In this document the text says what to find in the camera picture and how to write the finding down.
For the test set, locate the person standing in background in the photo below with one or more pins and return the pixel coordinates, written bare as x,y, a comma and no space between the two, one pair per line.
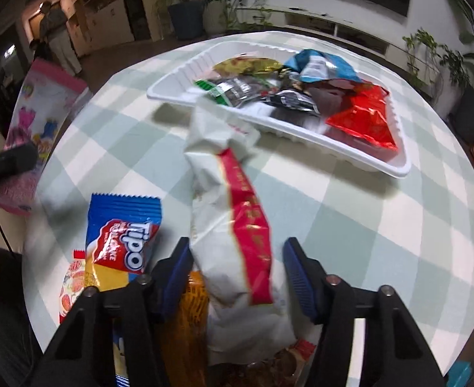
52,28

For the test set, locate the pink Pepero snack pack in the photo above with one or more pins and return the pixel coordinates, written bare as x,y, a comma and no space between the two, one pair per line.
48,97

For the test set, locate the red snack bag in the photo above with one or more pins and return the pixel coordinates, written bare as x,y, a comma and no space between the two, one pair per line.
363,115

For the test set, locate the orange snack pack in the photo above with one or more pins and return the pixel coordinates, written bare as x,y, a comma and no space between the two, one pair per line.
183,342

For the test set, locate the tall plant dark pot left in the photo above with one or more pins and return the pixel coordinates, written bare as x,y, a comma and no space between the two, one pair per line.
184,0

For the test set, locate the white red-striped snack bag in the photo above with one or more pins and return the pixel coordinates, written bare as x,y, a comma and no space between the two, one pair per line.
249,311

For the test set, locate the green clear nut pack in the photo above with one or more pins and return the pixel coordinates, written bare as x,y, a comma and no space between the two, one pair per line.
234,91

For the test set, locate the teal plastic stool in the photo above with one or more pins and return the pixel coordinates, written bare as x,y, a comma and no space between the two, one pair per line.
459,374

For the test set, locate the plant in white pot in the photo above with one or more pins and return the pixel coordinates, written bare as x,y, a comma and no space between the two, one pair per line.
430,64
225,16

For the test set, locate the white plastic tray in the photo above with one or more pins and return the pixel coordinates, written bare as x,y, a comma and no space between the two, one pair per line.
178,88

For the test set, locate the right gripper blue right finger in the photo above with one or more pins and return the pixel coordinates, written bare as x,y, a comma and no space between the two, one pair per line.
307,280

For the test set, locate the gold red round-logo snack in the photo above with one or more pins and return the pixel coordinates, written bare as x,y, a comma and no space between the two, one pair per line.
244,65

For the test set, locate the white tv console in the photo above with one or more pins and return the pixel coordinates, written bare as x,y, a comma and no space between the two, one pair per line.
340,32

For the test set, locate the blue Tipo snack pack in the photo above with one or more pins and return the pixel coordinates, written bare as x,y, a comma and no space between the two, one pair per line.
120,234

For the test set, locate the plant in white pot left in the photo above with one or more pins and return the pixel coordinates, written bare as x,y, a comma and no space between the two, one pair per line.
225,16

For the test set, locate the black snack pack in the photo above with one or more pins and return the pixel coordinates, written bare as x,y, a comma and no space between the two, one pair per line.
290,95

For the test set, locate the checkered green white tablecloth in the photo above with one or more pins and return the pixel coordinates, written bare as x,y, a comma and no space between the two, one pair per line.
415,234

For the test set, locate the brown star-pattern snack pack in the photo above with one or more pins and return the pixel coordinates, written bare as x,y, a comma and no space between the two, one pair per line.
283,369

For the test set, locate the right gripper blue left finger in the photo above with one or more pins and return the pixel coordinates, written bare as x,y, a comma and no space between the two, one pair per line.
171,277

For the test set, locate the white red fruit candy pack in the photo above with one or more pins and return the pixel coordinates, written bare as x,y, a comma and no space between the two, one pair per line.
73,283

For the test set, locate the light blue snack bag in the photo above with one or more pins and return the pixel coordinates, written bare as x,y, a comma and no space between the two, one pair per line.
313,66

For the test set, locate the plant in white pot right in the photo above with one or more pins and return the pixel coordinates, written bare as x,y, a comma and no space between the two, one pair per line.
430,64

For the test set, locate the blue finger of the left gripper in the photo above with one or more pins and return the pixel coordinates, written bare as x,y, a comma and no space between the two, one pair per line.
18,160

